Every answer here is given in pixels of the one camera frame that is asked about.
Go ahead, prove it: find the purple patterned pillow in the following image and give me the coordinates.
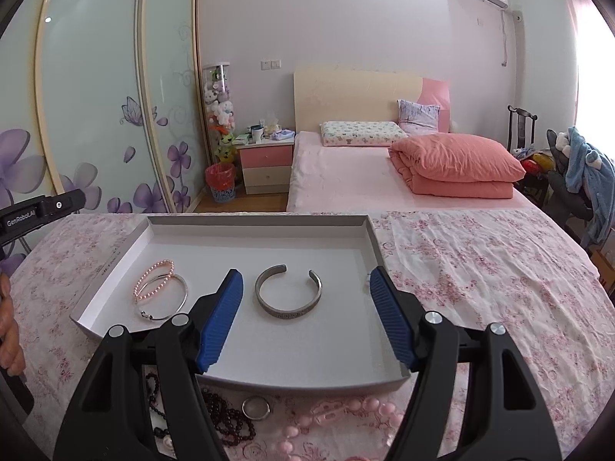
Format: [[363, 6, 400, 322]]
[[397, 99, 441, 136]]

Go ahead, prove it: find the person's left hand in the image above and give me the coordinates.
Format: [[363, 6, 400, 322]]
[[0, 273, 26, 376]]

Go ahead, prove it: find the thin silver wire bangle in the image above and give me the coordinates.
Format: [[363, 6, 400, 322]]
[[135, 274, 189, 322]]

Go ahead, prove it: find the small pink pearl bracelet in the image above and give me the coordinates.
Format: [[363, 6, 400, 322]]
[[131, 259, 176, 305]]

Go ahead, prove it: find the clear tube of plush toys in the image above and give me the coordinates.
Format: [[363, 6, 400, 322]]
[[202, 61, 236, 161]]

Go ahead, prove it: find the white mug on nightstand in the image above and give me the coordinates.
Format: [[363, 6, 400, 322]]
[[250, 125, 264, 144]]

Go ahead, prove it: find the red lined waste basket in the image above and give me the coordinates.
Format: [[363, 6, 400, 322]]
[[205, 163, 236, 204]]

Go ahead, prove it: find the dark red bead bracelet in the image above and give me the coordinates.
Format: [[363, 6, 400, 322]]
[[199, 385, 259, 448]]

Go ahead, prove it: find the dark wooden chair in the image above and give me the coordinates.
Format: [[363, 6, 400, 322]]
[[507, 105, 539, 153]]

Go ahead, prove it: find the silver cuff bangle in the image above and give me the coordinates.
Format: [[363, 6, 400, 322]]
[[253, 264, 323, 320]]

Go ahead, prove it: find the blue plush garment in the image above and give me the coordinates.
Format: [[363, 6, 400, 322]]
[[565, 127, 614, 248]]

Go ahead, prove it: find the black bead necklace with pearl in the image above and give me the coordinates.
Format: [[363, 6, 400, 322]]
[[144, 370, 176, 461]]

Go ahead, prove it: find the floral white pillow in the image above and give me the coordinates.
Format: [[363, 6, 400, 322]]
[[320, 121, 407, 147]]

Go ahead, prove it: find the pink window curtain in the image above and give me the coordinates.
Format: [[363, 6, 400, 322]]
[[562, 0, 585, 126]]

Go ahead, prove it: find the pink beige nightstand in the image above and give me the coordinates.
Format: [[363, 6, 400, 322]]
[[238, 138, 294, 195]]

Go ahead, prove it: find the pink chunky bead bracelet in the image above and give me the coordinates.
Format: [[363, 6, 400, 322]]
[[268, 394, 410, 461]]

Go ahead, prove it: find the white wall switch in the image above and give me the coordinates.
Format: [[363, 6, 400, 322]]
[[261, 60, 281, 71]]

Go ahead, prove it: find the pink mattress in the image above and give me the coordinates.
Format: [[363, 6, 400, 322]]
[[287, 131, 533, 214]]

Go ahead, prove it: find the grey shallow cardboard tray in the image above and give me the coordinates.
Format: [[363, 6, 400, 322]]
[[71, 214, 409, 395]]

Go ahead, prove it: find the folded salmon pink quilt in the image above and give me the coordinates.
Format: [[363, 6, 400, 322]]
[[389, 133, 525, 200]]

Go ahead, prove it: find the pink floral bed sheet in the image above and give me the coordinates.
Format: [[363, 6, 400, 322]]
[[12, 208, 614, 454]]

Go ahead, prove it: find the sliding wardrobe with purple flowers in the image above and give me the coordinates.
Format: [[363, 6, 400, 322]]
[[0, 0, 211, 279]]

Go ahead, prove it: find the silver metal ring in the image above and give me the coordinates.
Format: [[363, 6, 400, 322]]
[[241, 394, 273, 423]]

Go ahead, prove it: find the beige and pink headboard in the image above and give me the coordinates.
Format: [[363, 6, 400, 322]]
[[293, 67, 451, 132]]

